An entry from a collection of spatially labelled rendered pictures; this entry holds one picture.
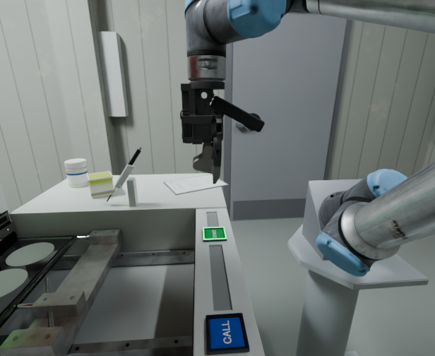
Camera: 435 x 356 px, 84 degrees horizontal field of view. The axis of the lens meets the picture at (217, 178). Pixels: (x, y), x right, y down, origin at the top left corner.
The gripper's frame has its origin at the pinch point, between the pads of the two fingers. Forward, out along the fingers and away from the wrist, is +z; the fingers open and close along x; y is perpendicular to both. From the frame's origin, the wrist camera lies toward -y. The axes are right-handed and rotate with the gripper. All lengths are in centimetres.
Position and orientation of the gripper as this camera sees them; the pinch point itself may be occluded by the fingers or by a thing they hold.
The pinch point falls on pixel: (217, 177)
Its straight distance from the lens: 54.1
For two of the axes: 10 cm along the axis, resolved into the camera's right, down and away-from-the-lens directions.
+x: 0.8, 3.1, -9.5
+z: 0.0, 9.5, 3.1
